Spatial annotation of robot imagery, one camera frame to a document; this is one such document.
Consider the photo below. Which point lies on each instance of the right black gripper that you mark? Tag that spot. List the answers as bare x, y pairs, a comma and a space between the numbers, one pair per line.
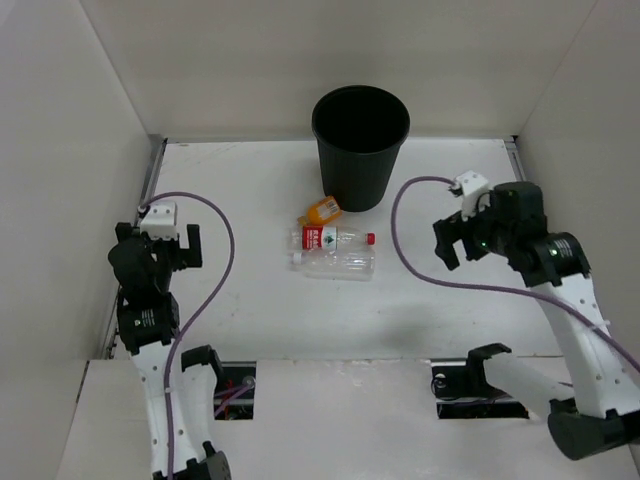
448, 232

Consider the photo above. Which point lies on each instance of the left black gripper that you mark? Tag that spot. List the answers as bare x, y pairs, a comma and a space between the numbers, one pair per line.
185, 247

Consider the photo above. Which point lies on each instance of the clear bottle white cap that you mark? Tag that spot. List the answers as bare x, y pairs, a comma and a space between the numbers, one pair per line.
336, 265

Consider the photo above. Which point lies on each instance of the red label clear bottle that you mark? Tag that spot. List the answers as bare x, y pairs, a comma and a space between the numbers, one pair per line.
329, 238

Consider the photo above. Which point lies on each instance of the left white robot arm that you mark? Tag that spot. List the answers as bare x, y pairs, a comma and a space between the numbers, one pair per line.
178, 384

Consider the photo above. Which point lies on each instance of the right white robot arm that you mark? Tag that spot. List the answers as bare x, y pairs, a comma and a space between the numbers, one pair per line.
599, 410

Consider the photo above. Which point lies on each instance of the black plastic waste bin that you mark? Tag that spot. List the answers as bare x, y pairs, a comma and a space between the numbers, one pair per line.
359, 130

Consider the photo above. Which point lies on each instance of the small orange juice bottle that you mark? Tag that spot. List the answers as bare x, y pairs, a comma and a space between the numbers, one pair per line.
321, 213

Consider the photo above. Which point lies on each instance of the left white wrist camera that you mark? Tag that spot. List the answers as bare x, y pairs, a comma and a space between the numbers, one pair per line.
159, 221

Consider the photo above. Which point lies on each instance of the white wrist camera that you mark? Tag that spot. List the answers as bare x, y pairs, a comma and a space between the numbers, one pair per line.
159, 221
474, 191

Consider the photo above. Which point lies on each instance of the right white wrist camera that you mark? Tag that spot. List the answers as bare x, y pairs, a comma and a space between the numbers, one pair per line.
474, 191

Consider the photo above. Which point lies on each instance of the left aluminium frame rail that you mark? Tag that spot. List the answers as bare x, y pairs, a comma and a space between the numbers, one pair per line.
119, 304

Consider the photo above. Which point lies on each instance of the aluminium frame rail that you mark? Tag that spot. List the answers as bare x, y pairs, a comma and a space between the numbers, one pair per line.
513, 153
119, 304

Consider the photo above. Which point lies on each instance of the right aluminium frame rail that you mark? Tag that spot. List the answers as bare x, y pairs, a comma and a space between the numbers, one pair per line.
513, 153

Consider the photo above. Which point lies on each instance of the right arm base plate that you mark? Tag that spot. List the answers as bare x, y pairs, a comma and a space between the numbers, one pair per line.
458, 399

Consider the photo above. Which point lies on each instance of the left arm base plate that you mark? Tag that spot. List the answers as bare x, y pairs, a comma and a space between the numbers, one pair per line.
235, 392

